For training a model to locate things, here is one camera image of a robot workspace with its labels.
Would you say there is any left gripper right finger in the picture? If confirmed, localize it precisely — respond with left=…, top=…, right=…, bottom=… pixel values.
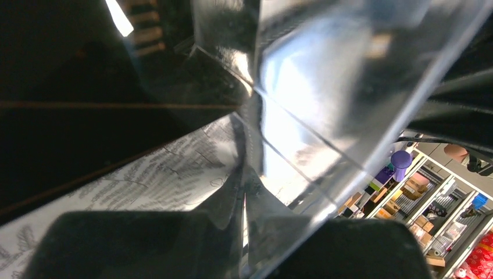
left=244, top=169, right=431, bottom=278

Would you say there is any floral patterned table mat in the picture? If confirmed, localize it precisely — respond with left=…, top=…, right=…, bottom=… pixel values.
left=1, top=116, right=241, bottom=278

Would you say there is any clear acrylic card stand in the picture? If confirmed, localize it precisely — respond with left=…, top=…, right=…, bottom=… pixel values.
left=191, top=1, right=492, bottom=277

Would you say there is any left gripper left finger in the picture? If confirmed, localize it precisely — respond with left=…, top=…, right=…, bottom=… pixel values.
left=23, top=169, right=244, bottom=278

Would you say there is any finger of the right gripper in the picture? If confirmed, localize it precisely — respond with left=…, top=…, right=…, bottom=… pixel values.
left=406, top=23, right=492, bottom=152

